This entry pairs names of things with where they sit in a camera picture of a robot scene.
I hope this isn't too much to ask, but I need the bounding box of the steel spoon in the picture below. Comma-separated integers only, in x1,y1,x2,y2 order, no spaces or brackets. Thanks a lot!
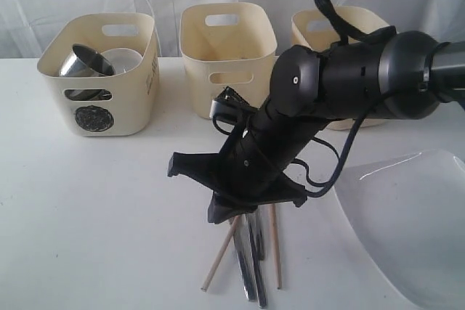
246,213,267,309

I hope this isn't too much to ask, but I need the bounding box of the cream bin with circle mark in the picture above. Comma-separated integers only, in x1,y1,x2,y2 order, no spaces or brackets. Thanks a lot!
37,13,159,136

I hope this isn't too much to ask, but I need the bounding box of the white ceramic bowl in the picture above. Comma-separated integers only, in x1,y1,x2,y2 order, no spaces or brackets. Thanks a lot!
102,47,142,75

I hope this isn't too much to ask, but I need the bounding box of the steel fork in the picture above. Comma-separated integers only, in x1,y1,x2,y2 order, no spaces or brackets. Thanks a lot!
254,208,265,261

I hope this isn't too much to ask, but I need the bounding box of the steel table knife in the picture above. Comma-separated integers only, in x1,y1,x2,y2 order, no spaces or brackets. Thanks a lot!
232,219,257,302

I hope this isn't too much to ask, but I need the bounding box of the steel mug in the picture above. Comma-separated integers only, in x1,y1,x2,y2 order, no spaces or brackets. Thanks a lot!
57,44,115,101

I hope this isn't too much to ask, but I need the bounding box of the cream bin with square mark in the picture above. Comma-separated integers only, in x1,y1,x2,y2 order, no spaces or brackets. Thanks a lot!
290,5,400,132

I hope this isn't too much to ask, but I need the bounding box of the white square plate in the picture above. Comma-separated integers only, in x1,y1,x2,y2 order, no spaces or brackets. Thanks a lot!
335,150,464,309

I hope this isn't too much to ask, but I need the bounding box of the slanted wooden chopstick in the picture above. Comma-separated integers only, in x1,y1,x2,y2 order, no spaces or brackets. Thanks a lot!
201,216,240,292

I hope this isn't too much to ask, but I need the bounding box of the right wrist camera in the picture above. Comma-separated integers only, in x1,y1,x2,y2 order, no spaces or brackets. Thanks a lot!
209,86,256,125

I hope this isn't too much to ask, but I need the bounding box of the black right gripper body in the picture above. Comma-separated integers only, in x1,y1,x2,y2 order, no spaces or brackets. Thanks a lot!
167,106,308,208

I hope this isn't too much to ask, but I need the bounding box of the cream bin with triangle mark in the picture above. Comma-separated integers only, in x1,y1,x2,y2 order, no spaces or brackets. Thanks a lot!
179,2,278,118

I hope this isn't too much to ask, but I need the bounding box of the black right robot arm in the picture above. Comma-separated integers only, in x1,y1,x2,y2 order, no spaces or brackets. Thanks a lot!
167,31,464,224

